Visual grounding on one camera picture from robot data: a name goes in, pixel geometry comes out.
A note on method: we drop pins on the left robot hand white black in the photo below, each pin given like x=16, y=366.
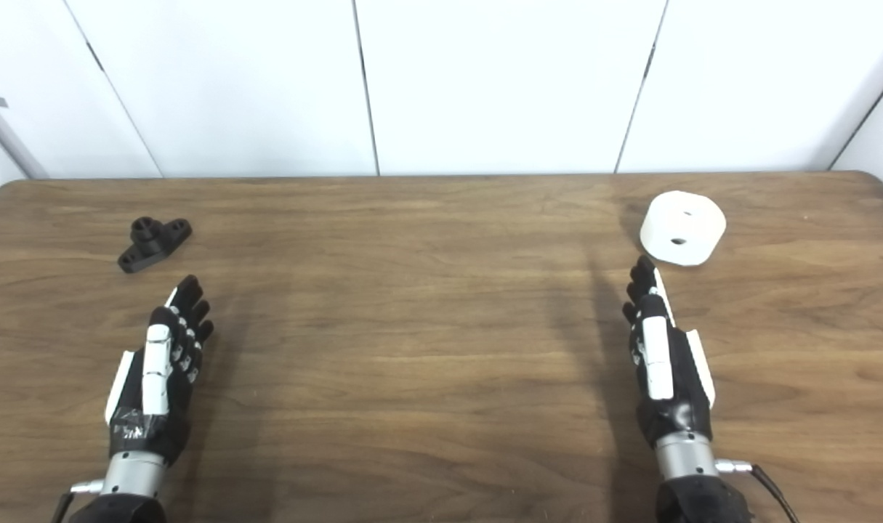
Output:
x=155, y=378

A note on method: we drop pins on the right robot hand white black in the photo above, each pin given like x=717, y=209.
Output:
x=659, y=363

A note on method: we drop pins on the black plastic holder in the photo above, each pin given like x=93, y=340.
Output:
x=150, y=243

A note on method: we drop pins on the round white plastic piece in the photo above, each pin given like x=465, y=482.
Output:
x=684, y=225

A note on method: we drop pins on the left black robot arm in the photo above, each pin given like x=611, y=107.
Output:
x=131, y=476

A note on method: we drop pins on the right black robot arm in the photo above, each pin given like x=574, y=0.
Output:
x=692, y=490

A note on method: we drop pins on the grey wall corner post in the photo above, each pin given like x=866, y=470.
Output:
x=9, y=142

